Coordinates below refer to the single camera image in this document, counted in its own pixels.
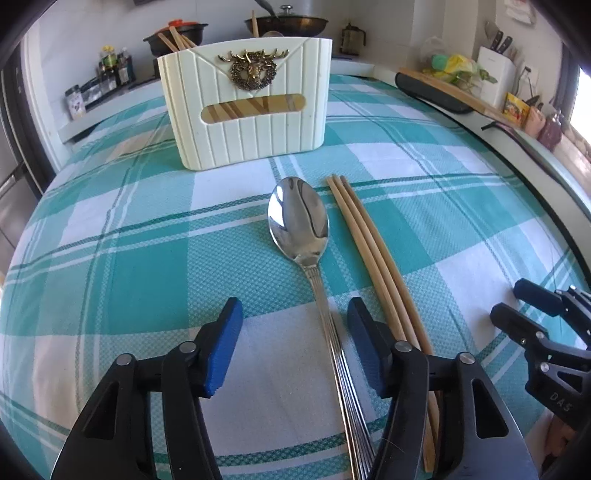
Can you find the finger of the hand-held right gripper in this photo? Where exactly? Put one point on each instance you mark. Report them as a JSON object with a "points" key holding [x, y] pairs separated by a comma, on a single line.
{"points": [[512, 321], [531, 293]]}

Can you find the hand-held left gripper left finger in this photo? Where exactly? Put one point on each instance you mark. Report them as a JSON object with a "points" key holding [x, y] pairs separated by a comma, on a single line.
{"points": [[221, 350]]}

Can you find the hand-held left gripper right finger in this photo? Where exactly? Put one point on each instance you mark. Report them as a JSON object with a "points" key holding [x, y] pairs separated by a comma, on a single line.
{"points": [[367, 350]]}

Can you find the large steel spoon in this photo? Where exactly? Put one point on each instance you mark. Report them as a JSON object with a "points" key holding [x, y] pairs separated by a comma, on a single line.
{"points": [[298, 221]]}

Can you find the cream ribbed utensil holder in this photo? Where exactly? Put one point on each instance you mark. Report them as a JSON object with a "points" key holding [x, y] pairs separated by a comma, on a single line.
{"points": [[207, 147]]}

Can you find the small steel spoon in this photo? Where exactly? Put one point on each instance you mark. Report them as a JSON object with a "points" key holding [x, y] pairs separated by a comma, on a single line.
{"points": [[272, 33]]}

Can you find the person's right hand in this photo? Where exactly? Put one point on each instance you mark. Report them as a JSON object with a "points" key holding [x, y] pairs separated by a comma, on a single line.
{"points": [[561, 438]]}

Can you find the teal checkered tablecloth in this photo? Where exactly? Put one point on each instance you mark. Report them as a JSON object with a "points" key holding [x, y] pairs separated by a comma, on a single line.
{"points": [[138, 277]]}

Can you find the pink cup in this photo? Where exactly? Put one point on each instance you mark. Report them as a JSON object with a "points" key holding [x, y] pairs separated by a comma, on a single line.
{"points": [[535, 122]]}

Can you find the yellow snack packet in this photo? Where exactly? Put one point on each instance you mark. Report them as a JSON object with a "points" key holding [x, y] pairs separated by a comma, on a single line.
{"points": [[516, 110]]}

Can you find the window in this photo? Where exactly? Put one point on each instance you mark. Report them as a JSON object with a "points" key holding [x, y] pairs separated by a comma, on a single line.
{"points": [[582, 92]]}

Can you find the white knife block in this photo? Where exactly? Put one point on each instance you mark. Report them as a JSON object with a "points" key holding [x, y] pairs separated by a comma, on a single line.
{"points": [[496, 78]]}

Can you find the black tray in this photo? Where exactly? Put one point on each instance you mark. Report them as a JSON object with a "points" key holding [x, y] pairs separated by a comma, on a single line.
{"points": [[438, 95]]}

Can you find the wooden cutting board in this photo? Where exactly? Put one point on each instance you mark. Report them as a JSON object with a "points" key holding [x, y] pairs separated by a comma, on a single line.
{"points": [[429, 79]]}

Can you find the plastic bag of vegetables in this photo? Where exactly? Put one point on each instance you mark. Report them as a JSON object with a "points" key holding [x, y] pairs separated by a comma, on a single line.
{"points": [[455, 64]]}

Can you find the spice jar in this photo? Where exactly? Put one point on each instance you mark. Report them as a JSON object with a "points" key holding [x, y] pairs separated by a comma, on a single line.
{"points": [[87, 97], [97, 92], [75, 104]]}

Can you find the dark sauce bottle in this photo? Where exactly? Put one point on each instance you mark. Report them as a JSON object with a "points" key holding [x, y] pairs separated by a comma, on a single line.
{"points": [[123, 69]]}

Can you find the yellow cap sauce bottle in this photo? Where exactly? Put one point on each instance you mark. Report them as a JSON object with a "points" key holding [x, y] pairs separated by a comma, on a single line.
{"points": [[108, 69]]}

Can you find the black clay pot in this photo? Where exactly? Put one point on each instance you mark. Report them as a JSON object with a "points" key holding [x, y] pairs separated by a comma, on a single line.
{"points": [[202, 36]]}

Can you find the dark metal wok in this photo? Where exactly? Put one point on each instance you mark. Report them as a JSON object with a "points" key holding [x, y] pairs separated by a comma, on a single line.
{"points": [[304, 26]]}

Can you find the red pot lid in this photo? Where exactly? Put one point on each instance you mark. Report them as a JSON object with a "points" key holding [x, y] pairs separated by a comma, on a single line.
{"points": [[180, 23]]}

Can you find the glass wok lid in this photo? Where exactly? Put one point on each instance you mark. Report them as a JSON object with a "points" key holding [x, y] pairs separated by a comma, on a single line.
{"points": [[288, 12]]}

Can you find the white wall outlet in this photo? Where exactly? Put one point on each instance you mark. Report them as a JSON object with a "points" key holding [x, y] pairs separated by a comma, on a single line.
{"points": [[531, 74]]}

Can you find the black door frame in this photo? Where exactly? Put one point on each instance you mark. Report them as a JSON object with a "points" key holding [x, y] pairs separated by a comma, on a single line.
{"points": [[32, 138]]}

